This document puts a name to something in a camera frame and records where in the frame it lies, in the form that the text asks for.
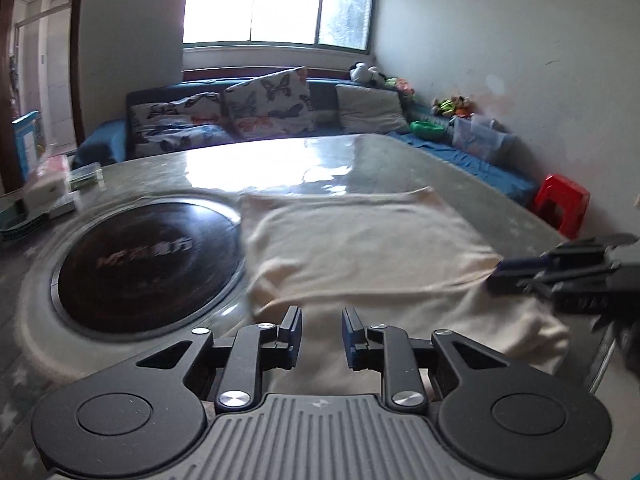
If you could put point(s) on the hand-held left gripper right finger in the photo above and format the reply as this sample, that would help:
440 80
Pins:
350 342

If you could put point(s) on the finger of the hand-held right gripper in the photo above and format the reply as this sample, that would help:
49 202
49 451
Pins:
590 246
520 265

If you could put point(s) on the white pink tissue box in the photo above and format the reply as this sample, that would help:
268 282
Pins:
47 182

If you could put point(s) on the flat butterfly print pillow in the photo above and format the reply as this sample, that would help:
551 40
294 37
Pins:
175 125

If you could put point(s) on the window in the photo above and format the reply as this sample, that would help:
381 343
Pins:
280 0

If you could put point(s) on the upright butterfly print pillow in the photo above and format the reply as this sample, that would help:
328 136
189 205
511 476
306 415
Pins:
270 105

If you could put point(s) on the panda plush toy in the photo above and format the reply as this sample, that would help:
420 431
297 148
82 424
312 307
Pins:
364 74

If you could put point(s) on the grey pillow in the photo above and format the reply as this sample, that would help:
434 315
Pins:
370 107

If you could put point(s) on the small green box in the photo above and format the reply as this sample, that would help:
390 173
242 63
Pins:
86 176

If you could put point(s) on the black round induction cooktop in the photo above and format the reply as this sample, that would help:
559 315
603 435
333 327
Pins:
145 265

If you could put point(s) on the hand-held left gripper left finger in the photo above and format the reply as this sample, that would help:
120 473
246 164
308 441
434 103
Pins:
295 332

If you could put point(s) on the clear plastic storage box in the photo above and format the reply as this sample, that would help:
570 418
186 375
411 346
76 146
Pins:
480 137

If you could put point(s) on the blue cardboard box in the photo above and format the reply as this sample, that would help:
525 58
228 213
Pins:
27 145

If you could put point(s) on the blue sofa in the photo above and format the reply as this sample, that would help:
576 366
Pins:
480 167

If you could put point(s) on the green bowl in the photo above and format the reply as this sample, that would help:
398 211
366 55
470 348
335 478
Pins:
427 130

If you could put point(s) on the red plastic stool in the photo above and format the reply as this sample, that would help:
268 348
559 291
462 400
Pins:
560 202

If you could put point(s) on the colourful plush toys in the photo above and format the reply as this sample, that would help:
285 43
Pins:
452 106

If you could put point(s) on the cream garment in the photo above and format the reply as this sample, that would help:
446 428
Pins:
370 250

